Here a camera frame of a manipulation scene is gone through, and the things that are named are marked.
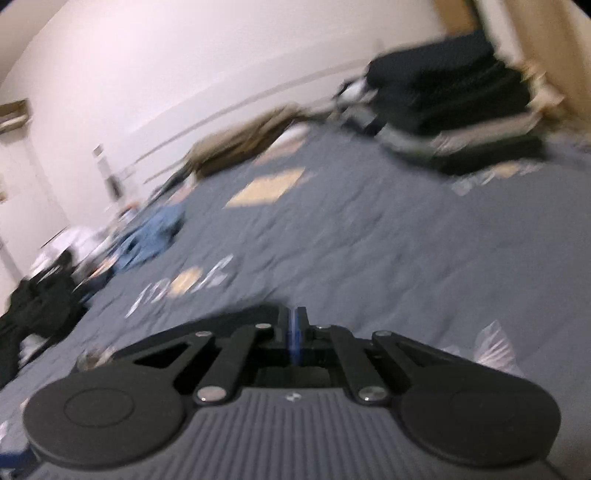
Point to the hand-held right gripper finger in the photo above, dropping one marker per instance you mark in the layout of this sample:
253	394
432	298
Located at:
299	341
288	341

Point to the pile of black clothes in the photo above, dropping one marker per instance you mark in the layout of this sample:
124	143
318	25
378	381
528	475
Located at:
37	309

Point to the stack of folded clothes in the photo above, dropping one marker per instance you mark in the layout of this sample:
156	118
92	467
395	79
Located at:
452	92

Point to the blue garment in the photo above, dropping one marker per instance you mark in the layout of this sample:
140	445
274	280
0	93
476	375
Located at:
147	235

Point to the folded olive blanket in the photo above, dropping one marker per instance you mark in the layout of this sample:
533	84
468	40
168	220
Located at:
240	143

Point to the white pillow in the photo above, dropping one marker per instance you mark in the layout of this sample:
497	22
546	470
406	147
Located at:
293	134

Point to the black hanging brush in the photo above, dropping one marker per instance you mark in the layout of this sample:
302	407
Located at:
112	187

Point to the white headboard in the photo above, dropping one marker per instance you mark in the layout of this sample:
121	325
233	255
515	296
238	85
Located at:
231	97

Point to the black and white garment heap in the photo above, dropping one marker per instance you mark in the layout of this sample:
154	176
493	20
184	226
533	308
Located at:
355	92

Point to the light grey garment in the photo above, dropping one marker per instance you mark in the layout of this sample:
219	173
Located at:
32	346

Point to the white wardrobe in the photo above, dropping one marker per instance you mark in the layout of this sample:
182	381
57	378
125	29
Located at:
23	207

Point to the brown cardboard box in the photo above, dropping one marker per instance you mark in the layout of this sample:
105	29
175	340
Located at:
14	110

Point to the beige curtain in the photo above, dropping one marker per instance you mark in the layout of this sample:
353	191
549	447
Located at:
554	37

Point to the black wall plug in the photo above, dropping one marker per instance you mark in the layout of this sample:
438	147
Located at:
98	152

